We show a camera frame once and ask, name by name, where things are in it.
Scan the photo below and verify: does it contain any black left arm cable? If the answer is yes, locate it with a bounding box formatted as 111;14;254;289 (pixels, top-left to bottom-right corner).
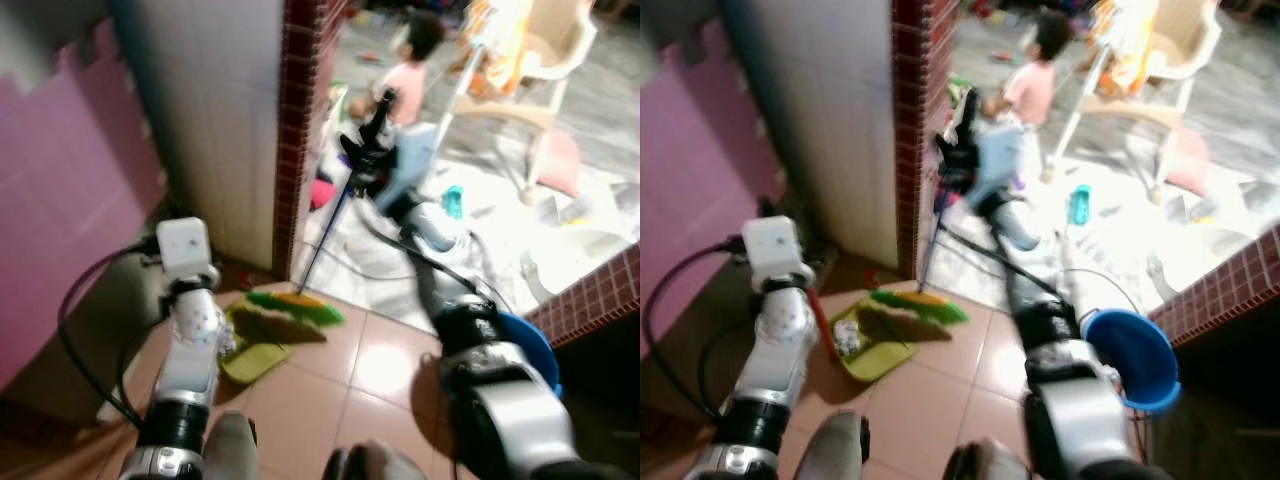
641;236;747;423
56;238;163;433

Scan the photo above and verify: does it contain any pink cushion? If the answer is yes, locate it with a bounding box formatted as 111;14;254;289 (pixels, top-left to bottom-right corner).
538;128;584;199
1163;128;1211;199

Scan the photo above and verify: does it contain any green dustpan red handle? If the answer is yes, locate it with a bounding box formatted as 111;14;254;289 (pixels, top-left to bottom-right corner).
808;288;923;385
217;299;298;387

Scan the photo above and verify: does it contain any green yellow broom blue handle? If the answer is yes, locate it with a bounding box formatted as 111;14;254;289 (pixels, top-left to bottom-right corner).
868;186;971;328
244;176;357;330

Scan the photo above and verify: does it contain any orange patterned cloth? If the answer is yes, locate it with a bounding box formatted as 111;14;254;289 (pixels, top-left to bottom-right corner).
462;0;533;101
1088;0;1161;99

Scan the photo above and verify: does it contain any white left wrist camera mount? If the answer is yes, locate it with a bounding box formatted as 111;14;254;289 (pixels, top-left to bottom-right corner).
156;217;214;282
741;215;807;285

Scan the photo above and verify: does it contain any cream plastic chair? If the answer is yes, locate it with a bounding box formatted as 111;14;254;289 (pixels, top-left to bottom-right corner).
436;0;601;208
1042;0;1225;205

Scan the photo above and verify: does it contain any pale right wrist camera mount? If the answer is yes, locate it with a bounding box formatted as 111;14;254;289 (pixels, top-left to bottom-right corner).
374;122;439;215
972;124;1033;211

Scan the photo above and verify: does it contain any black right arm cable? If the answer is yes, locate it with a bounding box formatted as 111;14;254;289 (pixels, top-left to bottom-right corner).
938;222;1045;303
358;212;479;297

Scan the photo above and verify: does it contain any child in pink shirt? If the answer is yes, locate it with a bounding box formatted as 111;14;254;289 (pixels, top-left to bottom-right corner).
981;9;1075;129
348;9;447;133

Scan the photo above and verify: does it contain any grey robot leg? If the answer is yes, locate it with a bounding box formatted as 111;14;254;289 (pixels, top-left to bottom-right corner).
322;438;433;480
798;408;873;480
203;409;262;480
943;436;1033;480

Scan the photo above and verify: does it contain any blue plastic bucket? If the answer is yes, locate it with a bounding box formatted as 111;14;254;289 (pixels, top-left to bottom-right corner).
496;311;564;398
1081;307;1182;414

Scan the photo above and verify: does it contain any grey right robot leg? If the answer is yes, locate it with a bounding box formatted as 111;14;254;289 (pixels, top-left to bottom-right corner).
943;436;1033;480
322;438;433;480

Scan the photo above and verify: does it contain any grey left robot leg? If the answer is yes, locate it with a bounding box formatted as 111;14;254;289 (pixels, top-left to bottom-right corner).
203;409;262;480
798;408;873;480

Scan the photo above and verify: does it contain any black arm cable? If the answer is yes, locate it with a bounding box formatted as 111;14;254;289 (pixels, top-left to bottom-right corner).
56;238;163;433
641;236;747;423
358;212;479;297
938;222;1045;303

